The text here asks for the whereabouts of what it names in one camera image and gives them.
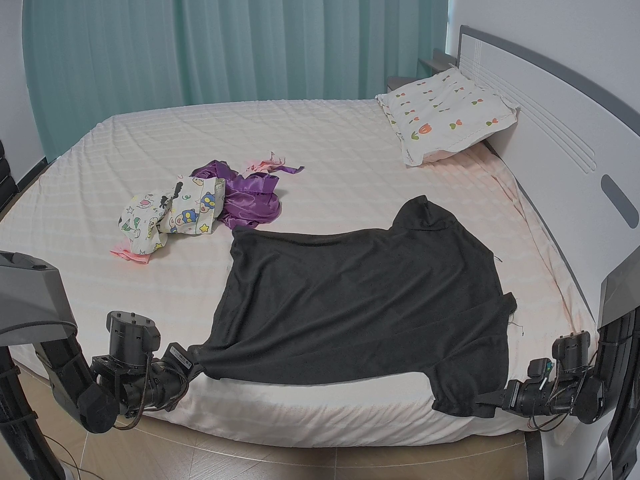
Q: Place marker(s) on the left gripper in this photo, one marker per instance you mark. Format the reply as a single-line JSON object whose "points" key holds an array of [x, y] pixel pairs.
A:
{"points": [[155, 388]]}

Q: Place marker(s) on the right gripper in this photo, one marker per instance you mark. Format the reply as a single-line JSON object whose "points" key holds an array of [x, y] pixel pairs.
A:
{"points": [[537, 399]]}

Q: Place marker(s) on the black T-shirt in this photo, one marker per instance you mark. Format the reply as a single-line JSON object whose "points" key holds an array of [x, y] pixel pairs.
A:
{"points": [[360, 298]]}

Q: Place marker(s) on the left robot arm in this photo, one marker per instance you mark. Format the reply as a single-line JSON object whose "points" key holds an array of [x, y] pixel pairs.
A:
{"points": [[30, 293]]}

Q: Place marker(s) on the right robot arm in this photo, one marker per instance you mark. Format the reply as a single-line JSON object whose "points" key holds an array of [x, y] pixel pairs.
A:
{"points": [[620, 298]]}

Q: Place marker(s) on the bed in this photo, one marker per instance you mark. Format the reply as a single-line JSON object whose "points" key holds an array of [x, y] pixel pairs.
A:
{"points": [[325, 143]]}

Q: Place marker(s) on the white printed pyjama top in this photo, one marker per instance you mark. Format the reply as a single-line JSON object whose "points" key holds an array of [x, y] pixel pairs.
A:
{"points": [[185, 208]]}

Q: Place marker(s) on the purple satin garment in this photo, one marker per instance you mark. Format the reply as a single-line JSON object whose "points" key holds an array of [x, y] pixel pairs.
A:
{"points": [[250, 198]]}

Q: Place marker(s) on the pale pink garment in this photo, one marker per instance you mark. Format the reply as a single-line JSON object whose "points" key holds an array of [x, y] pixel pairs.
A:
{"points": [[265, 163]]}

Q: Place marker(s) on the white printed pillow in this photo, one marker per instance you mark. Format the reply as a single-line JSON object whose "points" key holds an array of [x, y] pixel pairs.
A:
{"points": [[445, 113]]}

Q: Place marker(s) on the grey bedside table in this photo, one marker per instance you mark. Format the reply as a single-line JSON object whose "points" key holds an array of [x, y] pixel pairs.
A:
{"points": [[400, 82]]}

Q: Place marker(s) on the blue-green curtain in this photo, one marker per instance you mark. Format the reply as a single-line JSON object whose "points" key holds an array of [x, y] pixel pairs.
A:
{"points": [[225, 33]]}

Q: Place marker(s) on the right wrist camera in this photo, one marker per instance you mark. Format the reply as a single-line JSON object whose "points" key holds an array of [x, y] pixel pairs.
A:
{"points": [[540, 370]]}

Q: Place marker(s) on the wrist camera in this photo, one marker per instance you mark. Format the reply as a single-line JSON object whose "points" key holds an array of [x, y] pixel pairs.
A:
{"points": [[540, 370], [179, 354]]}

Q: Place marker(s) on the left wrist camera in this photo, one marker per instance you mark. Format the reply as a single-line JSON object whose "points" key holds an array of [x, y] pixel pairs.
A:
{"points": [[179, 354]]}

